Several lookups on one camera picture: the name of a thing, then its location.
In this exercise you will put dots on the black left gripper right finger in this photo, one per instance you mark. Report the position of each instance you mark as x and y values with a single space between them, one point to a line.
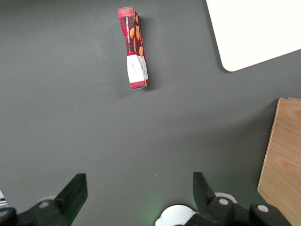
204 200

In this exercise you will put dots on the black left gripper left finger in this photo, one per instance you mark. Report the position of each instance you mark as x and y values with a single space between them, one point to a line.
70 197

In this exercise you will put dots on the red plaid cookie box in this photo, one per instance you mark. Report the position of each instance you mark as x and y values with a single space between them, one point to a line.
135 66

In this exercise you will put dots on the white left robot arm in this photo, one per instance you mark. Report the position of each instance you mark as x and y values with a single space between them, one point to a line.
176 215

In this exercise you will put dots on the cream plastic tray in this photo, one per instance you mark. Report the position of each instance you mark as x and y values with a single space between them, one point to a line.
254 30

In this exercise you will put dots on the wooden drawer cabinet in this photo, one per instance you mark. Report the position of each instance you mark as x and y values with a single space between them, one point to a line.
284 160

